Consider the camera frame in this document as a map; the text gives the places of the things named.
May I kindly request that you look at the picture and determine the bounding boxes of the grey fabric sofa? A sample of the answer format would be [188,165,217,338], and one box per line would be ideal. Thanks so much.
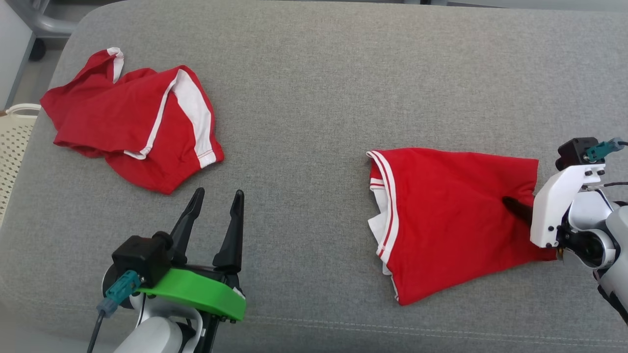
[0,0,628,353]

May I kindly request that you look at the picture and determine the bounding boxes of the grey wheeled chair base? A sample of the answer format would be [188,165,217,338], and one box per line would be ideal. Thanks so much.
[5,0,79,62]

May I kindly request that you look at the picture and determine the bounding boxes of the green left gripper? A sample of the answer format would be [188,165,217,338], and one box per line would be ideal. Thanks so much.
[137,187,247,322]

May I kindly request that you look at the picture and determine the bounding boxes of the black cable teal plug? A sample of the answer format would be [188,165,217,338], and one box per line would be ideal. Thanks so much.
[87,270,143,353]
[584,139,628,189]

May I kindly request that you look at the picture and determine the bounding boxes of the white cabinet panel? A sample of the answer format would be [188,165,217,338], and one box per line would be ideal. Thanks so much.
[0,0,37,111]

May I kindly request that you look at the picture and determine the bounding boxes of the red Bulls 23 jersey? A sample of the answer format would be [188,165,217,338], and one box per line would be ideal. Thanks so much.
[366,147,557,306]

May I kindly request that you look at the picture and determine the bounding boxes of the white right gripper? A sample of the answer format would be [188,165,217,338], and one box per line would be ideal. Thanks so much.
[503,164,606,248]

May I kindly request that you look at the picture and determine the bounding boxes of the black left cable teal plug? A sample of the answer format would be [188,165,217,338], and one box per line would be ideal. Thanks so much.
[87,270,143,353]

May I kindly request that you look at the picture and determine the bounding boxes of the white perforated laundry basket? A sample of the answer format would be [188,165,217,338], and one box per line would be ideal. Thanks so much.
[0,104,42,226]

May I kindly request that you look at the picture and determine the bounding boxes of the black right cable teal plug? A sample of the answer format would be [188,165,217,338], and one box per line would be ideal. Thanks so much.
[584,139,628,189]

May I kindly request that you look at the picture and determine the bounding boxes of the red shorts with white stripe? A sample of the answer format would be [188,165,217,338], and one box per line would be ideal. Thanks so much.
[40,47,225,195]

